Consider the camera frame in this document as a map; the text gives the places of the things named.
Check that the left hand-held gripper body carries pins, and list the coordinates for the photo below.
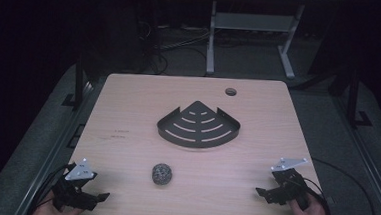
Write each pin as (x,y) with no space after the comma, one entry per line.
(73,187)

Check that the black metal corner shelf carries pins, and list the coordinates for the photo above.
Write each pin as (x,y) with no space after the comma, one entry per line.
(197,128)

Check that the aluminium floor rail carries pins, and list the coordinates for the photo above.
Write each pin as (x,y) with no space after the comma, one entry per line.
(369,158)
(55,149)

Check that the grey steel wool ball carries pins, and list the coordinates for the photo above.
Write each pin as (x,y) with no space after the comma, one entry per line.
(162,174)

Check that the black metal stand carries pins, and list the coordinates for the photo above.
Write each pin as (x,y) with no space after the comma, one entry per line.
(353,97)
(79,80)

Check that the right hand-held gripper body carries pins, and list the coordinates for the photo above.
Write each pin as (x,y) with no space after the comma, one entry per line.
(291,180)

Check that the grey metal desk frame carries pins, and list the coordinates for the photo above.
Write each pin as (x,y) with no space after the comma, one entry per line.
(253,23)

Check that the person's left hand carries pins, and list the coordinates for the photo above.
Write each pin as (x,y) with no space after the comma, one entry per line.
(50,210)

